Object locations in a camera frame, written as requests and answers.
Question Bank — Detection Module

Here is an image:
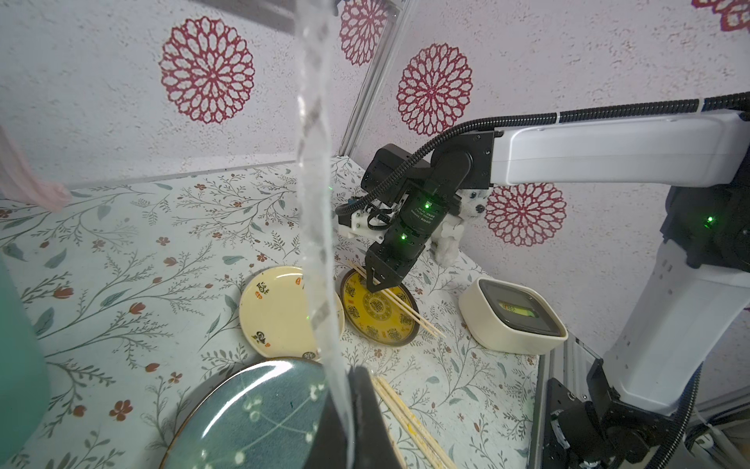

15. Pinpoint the white digital scale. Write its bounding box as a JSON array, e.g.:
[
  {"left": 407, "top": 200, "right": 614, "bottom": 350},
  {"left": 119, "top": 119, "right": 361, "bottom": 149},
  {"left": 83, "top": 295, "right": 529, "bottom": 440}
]
[{"left": 458, "top": 277, "right": 568, "bottom": 356}]

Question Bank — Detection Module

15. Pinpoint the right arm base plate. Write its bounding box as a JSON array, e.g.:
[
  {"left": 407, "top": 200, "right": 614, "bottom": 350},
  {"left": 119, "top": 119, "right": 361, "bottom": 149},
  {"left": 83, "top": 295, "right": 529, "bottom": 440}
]
[{"left": 529, "top": 378, "right": 673, "bottom": 468}]

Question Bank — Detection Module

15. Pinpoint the grey wall shelf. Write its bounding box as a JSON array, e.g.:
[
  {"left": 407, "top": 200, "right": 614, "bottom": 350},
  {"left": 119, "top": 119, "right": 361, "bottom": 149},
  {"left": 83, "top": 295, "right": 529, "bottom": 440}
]
[{"left": 191, "top": 0, "right": 406, "bottom": 35}]

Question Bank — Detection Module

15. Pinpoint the clear plastic chopstick wrapper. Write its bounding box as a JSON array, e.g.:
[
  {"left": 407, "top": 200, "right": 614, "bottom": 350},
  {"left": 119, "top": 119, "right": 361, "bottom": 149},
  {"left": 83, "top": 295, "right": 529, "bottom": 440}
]
[{"left": 295, "top": 1, "right": 355, "bottom": 468}]

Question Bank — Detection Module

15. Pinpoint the grey husky plush toy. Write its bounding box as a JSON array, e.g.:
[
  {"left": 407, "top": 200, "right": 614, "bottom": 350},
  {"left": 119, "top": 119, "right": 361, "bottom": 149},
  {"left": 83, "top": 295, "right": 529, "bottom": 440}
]
[{"left": 431, "top": 189, "right": 491, "bottom": 268}]

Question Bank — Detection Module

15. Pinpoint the dark green glass plate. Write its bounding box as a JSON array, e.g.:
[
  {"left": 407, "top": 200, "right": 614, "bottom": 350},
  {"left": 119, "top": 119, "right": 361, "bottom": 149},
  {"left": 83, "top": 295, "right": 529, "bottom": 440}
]
[{"left": 160, "top": 358, "right": 328, "bottom": 468}]

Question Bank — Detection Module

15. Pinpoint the cream small plate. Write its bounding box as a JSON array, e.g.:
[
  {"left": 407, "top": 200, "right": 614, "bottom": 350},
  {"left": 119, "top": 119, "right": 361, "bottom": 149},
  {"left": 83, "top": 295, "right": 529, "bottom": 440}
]
[{"left": 238, "top": 266, "right": 320, "bottom": 362}]

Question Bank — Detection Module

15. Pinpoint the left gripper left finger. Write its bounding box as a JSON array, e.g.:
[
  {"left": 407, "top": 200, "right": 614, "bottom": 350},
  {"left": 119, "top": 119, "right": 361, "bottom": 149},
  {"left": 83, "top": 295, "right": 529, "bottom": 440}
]
[{"left": 303, "top": 396, "right": 349, "bottom": 469}]

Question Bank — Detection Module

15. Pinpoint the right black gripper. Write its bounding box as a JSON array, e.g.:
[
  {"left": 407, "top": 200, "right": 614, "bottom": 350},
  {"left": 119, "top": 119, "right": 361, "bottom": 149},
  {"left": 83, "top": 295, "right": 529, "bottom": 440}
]
[{"left": 364, "top": 147, "right": 469, "bottom": 293}]

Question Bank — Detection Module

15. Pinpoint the green trash bin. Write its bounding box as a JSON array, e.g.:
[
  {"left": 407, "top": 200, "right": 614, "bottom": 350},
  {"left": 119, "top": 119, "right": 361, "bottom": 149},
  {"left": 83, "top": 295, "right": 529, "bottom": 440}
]
[{"left": 1, "top": 266, "right": 51, "bottom": 462}]

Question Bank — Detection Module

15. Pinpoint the yellow patterned plate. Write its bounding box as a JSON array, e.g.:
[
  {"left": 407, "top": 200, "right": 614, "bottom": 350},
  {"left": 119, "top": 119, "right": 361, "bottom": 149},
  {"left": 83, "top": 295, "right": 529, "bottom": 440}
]
[{"left": 339, "top": 269, "right": 420, "bottom": 347}]

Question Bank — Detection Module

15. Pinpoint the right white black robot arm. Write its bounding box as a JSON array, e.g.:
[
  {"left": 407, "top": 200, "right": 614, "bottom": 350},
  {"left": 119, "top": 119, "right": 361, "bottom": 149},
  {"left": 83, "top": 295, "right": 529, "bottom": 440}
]
[{"left": 363, "top": 111, "right": 749, "bottom": 414}]

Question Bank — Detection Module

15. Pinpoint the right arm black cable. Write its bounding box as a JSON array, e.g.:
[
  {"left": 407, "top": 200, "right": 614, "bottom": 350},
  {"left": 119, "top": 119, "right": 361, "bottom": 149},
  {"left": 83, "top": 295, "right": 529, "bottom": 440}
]
[{"left": 335, "top": 90, "right": 750, "bottom": 469}]

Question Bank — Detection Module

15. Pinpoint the floral table mat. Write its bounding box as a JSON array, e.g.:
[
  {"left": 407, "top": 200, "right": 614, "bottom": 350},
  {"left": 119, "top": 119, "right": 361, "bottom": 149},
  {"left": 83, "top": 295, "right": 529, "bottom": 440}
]
[{"left": 1, "top": 164, "right": 537, "bottom": 468}]

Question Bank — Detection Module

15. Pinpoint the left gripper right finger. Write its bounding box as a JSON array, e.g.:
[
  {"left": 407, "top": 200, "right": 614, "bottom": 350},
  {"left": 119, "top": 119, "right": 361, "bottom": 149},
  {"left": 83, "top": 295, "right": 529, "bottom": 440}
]
[{"left": 351, "top": 367, "right": 402, "bottom": 469}]

